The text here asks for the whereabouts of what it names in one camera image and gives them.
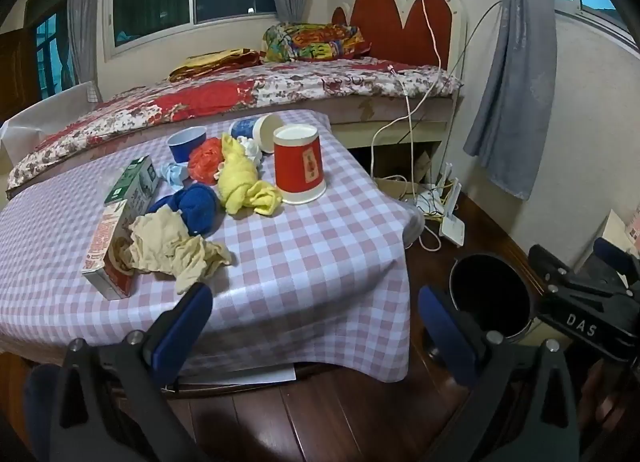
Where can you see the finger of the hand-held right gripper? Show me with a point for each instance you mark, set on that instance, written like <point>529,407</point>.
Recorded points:
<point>615,252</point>
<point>542,262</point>

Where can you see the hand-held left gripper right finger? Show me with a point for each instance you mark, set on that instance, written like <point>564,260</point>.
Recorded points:
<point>446,334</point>

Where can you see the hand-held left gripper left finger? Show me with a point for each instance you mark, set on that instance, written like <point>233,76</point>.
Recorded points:
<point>185,322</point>

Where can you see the black trash bin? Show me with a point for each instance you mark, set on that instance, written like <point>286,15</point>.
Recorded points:
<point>490,292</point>

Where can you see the beige cloth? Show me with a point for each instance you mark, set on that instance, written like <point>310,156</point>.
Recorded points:
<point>160,242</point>

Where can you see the blue cloth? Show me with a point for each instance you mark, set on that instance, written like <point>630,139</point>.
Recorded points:
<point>197,207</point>

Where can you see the green and white carton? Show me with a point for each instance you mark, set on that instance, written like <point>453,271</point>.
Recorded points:
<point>135,182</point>

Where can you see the yellow cloth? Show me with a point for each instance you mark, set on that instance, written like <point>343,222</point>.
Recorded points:
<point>237,177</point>

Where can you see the orange-red plastic bag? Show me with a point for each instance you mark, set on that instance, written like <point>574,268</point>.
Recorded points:
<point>205,162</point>

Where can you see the red paper cup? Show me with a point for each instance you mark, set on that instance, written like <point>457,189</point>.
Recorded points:
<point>300,167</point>

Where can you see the grey cardboard sheet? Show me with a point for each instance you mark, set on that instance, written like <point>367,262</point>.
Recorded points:
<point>612,232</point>

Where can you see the white router with antennas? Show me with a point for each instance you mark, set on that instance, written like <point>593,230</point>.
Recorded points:
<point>452,227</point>

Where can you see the small white network device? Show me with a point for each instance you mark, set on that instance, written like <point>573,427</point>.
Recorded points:
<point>427,202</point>

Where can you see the pink checked tablecloth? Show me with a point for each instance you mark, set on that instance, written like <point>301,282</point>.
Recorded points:
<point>310,252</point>

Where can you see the light blue plastic scrap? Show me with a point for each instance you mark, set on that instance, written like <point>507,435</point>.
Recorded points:
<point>172,175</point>

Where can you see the brown cardboard box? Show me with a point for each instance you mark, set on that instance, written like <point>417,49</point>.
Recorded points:
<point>400,187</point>

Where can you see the blue paper cup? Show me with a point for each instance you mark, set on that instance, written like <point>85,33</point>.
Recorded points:
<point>186,147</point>
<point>245,127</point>

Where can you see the white crumpled plastic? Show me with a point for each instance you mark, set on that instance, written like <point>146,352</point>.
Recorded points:
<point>250,147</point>

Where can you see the bed with floral quilt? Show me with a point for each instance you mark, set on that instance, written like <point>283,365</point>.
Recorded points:
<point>200,97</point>

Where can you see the white covered furniture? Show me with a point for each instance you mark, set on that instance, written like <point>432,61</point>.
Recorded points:
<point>40,117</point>

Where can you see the yellow-red folded blanket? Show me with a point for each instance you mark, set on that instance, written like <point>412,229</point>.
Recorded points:
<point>215,62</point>

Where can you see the bed with red headboard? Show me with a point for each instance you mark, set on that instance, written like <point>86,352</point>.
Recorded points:
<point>400,22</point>

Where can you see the dark glass door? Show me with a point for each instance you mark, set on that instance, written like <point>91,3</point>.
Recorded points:
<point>52,52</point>

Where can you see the wooden door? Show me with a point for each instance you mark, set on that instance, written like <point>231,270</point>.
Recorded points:
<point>17,72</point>

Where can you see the colourful patterned pillow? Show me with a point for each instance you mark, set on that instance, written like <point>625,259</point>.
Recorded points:
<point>315,42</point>

